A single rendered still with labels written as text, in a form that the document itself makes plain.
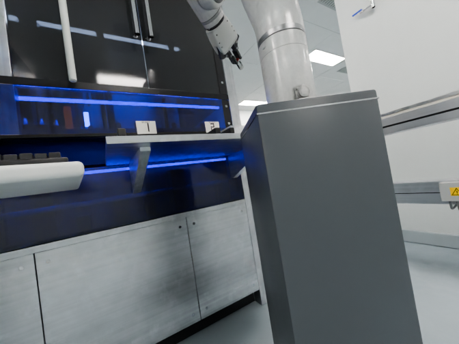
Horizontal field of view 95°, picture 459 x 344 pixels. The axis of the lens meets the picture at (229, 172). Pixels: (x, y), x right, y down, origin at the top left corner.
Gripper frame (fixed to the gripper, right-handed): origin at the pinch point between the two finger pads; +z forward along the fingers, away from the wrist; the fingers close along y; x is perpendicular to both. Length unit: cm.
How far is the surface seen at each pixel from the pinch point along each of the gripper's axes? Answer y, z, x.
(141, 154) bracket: 53, -15, 13
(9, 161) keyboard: 65, -40, 25
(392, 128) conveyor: -34, 79, 48
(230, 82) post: -5.9, 24.2, -26.2
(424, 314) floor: 44, 92, 94
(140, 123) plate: 45, -5, -23
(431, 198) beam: -9, 95, 77
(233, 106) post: 5.1, 30.3, -19.0
